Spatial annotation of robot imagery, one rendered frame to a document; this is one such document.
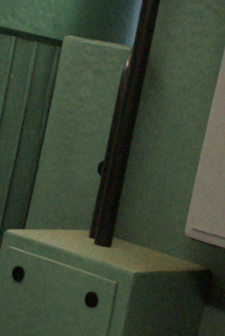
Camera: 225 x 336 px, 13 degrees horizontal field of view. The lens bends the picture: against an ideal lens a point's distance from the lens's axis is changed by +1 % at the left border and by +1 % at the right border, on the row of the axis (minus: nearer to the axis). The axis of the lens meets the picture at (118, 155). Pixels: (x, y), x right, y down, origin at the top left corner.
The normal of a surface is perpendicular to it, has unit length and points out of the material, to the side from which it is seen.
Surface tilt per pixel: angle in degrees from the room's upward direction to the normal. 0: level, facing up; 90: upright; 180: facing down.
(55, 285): 90
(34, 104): 90
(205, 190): 90
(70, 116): 90
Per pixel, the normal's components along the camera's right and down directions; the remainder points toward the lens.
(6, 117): -0.03, 0.05
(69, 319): -0.57, -0.07
